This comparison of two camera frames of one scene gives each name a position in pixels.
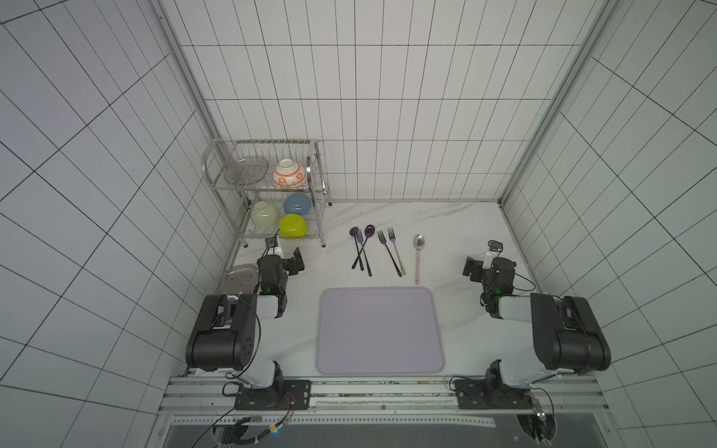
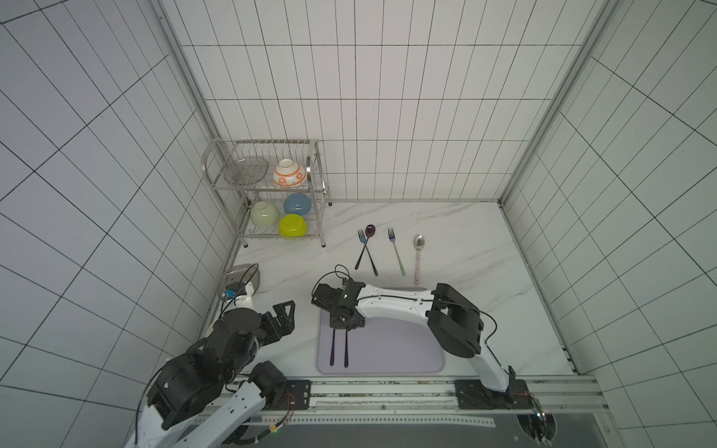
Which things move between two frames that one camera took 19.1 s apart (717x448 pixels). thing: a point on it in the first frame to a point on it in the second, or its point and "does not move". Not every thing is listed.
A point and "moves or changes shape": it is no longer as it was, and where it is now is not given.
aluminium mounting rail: x=380 y=400 does not move
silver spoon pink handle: x=418 y=245 does not move
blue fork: x=360 y=239 moves or changes shape
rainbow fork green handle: x=392 y=237 does not move
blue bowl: x=297 y=203 does not move
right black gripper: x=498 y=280 to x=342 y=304
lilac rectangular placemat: x=378 y=329 does not move
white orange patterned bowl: x=288 y=174 does not move
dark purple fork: x=384 y=241 to x=331 y=359
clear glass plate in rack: x=246 y=170 does not move
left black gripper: x=290 y=263 to x=286 y=324
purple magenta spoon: x=369 y=232 does not move
